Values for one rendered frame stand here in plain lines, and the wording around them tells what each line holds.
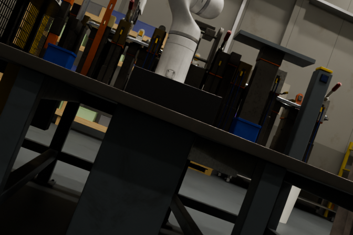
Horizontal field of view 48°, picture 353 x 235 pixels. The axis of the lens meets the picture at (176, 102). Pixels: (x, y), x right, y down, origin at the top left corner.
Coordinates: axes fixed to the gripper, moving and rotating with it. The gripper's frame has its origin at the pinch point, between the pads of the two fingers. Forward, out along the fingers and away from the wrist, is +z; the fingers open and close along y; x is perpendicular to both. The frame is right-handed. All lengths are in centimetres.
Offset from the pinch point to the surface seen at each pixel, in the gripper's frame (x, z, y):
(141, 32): -5.7, 2.6, 10.4
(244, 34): -54, -3, -45
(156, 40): -17.9, 11.0, -28.7
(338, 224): -247, 75, 177
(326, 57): -378, -256, 720
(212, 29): -41.0, -5.0, -26.0
